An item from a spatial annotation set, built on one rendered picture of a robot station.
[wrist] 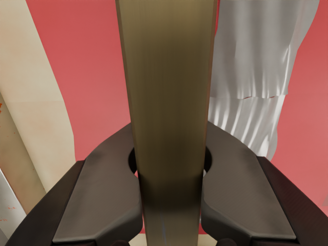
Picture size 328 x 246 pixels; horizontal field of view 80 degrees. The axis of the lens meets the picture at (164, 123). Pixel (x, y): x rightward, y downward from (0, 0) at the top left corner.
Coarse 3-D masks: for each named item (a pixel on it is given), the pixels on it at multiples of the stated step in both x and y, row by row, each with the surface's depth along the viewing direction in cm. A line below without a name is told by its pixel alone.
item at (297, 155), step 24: (288, 96) 18; (312, 96) 18; (72, 120) 19; (96, 120) 19; (120, 120) 19; (288, 120) 19; (312, 120) 19; (96, 144) 20; (288, 144) 20; (312, 144) 20; (288, 168) 22; (312, 168) 22; (312, 192) 23
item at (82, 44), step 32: (32, 0) 14; (64, 0) 14; (96, 0) 14; (320, 0) 14; (64, 32) 15; (96, 32) 15; (320, 32) 15; (64, 64) 16; (96, 64) 16; (320, 64) 16; (64, 96) 18; (96, 96) 18
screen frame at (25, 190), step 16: (0, 96) 18; (0, 112) 18; (0, 128) 18; (16, 128) 19; (0, 144) 18; (16, 144) 19; (0, 160) 17; (16, 160) 19; (0, 176) 18; (16, 176) 19; (32, 176) 21; (0, 192) 19; (16, 192) 19; (32, 192) 21; (0, 208) 20; (16, 208) 20; (32, 208) 21; (0, 224) 21; (16, 224) 21
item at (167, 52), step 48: (144, 0) 5; (192, 0) 5; (144, 48) 6; (192, 48) 6; (144, 96) 7; (192, 96) 7; (144, 144) 8; (192, 144) 8; (144, 192) 9; (192, 192) 9; (192, 240) 11
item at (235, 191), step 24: (216, 144) 10; (240, 144) 10; (216, 168) 8; (240, 168) 8; (216, 192) 7; (240, 192) 7; (264, 192) 7; (216, 216) 7; (240, 216) 6; (264, 216) 6; (216, 240) 7; (240, 240) 6; (288, 240) 6
